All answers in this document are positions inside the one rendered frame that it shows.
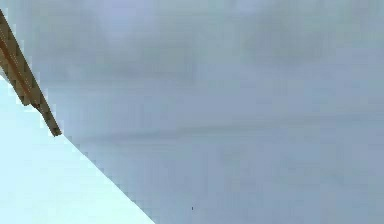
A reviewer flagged brown wooden furniture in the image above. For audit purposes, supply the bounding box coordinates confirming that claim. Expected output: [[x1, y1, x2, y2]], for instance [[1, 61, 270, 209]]
[[0, 9, 63, 138]]

